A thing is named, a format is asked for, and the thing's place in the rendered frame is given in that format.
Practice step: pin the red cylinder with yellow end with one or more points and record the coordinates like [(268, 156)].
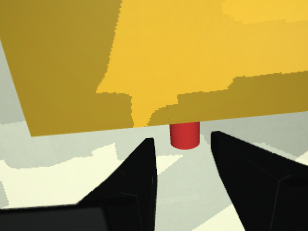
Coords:
[(185, 136)]

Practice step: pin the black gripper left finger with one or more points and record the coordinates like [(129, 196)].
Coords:
[(124, 201)]

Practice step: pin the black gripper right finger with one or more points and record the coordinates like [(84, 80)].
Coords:
[(268, 191)]

